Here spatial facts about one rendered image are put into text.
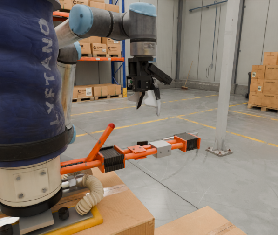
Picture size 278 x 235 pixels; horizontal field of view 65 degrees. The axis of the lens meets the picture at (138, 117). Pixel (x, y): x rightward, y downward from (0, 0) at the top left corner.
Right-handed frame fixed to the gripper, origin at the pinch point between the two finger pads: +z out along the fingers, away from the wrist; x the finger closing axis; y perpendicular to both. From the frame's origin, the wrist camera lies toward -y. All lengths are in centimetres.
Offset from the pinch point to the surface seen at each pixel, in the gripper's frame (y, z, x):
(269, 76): -605, 19, -304
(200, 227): -40, 73, -8
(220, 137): -237, 99, -158
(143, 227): 14.5, 29.4, 20.0
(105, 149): 16.5, 12.4, -2.9
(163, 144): -5.2, 13.0, 2.4
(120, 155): 14.4, 11.8, 5.4
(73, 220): 32.8, 24.7, 12.5
